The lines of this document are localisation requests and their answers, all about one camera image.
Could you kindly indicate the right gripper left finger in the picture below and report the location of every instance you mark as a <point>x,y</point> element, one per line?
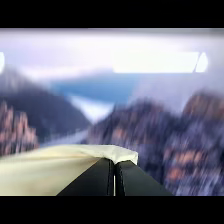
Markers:
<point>93,180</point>

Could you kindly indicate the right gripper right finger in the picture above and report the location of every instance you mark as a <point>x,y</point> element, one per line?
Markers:
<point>136,181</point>

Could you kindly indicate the white garment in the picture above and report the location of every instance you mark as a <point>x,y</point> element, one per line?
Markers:
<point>43,170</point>

